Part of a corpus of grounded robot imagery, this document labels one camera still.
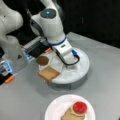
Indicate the white blue gripper body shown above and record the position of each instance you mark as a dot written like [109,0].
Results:
[64,52]

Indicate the brown toast slice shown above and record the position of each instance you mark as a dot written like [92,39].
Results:
[71,115]
[48,73]

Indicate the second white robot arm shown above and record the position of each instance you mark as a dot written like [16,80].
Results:
[10,21]

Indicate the red tomato slice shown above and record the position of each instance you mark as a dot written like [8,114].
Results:
[80,107]

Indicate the brown meat patty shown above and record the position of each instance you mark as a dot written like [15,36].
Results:
[42,60]

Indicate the orange block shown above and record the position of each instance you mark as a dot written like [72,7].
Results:
[9,80]

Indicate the white sectioned round tray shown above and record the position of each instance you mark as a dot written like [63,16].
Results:
[69,74]

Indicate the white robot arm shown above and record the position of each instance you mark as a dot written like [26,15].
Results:
[48,24]

